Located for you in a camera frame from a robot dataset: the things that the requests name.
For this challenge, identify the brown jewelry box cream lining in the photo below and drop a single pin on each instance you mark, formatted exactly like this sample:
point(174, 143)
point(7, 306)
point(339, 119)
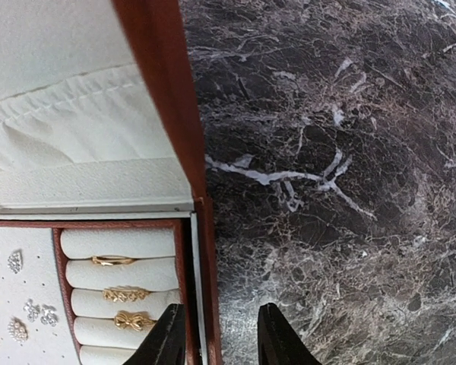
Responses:
point(99, 121)

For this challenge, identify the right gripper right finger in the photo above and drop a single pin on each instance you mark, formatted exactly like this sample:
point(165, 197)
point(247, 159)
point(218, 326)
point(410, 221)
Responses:
point(278, 343)

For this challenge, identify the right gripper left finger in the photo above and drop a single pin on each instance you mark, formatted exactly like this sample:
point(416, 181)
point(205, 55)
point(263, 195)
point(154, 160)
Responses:
point(165, 343)

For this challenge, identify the brown jewelry tray cream lining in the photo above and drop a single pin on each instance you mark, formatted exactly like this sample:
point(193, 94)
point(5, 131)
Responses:
point(52, 274)

